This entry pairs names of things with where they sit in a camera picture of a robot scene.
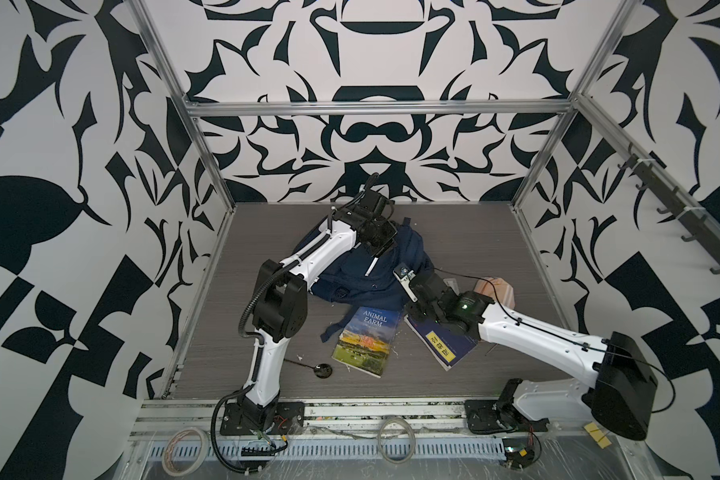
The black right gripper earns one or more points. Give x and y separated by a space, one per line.
411 309

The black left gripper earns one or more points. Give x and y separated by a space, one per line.
392 232

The navy blue notebook yellow label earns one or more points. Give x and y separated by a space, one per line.
446 347

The Animal Farm paperback book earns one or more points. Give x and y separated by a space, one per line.
365 343

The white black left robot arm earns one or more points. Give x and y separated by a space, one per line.
278 306

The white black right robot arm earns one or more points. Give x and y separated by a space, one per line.
608 380

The clear plastic pen box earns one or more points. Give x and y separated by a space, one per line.
452 284

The peach fabric pencil case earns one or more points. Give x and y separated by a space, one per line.
498 289

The black metal spoon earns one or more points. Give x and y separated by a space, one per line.
321 371

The green lit circuit board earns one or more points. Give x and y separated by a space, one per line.
521 453

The yellow tape pieces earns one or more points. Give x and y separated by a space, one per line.
599 434

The grey coat hook rack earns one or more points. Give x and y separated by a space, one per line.
676 203

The beige tape roll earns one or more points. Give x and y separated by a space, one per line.
185 452

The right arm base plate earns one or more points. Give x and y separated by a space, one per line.
498 416

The white slotted cable duct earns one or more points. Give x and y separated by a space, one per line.
490 449

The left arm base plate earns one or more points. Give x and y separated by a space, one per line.
242 417

